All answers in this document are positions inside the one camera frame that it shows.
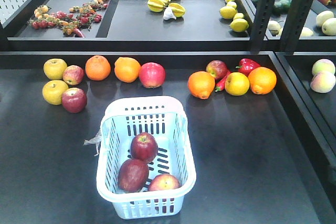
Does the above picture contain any round orange right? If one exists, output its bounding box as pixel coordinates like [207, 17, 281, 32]
[248, 67, 277, 94]

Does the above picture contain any red apple far left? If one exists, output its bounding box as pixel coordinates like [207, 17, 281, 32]
[139, 62, 166, 88]

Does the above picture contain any white tag string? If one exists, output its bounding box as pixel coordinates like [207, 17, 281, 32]
[83, 131, 102, 157]

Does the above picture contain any pale peach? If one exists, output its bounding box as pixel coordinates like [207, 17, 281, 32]
[310, 71, 335, 93]
[311, 59, 335, 76]

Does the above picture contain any black upright post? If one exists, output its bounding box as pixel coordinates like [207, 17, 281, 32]
[249, 0, 275, 54]
[279, 0, 313, 53]

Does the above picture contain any black wooden produce display stand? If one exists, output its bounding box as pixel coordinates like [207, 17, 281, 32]
[1, 0, 335, 223]

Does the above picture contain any dark red apple small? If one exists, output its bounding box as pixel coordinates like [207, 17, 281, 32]
[61, 88, 87, 113]

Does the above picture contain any yellow apple far left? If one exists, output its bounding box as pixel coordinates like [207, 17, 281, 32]
[43, 58, 68, 80]

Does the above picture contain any red yellow apple back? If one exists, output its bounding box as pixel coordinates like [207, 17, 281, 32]
[206, 60, 228, 80]

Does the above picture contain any yellow apple front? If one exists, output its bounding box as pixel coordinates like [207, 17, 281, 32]
[42, 80, 69, 105]

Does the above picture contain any orange with navel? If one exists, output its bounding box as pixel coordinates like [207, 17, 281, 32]
[187, 71, 215, 99]

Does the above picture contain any pale peach back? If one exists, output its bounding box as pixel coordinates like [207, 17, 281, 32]
[311, 59, 335, 76]

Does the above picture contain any orange left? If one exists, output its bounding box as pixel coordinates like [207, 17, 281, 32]
[85, 55, 111, 81]

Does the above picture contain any pink red apple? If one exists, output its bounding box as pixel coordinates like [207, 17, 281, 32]
[148, 174, 180, 191]

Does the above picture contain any pale peach front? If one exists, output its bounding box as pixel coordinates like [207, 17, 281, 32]
[310, 71, 335, 93]

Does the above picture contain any red chili pepper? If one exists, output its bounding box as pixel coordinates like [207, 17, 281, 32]
[214, 70, 231, 92]

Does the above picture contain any red bell pepper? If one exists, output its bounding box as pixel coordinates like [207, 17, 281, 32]
[236, 58, 260, 76]

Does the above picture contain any pink apple small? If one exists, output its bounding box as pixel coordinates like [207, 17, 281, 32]
[62, 65, 84, 86]

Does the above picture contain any black upright post right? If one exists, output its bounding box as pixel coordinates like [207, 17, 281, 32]
[279, 0, 313, 53]

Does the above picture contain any white garlic bulb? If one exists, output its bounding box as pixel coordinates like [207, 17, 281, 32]
[163, 7, 177, 20]

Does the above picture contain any light blue plastic basket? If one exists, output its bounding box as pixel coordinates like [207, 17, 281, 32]
[97, 96, 196, 219]

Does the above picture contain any black upright post left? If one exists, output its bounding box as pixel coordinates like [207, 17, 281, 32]
[249, 0, 275, 54]

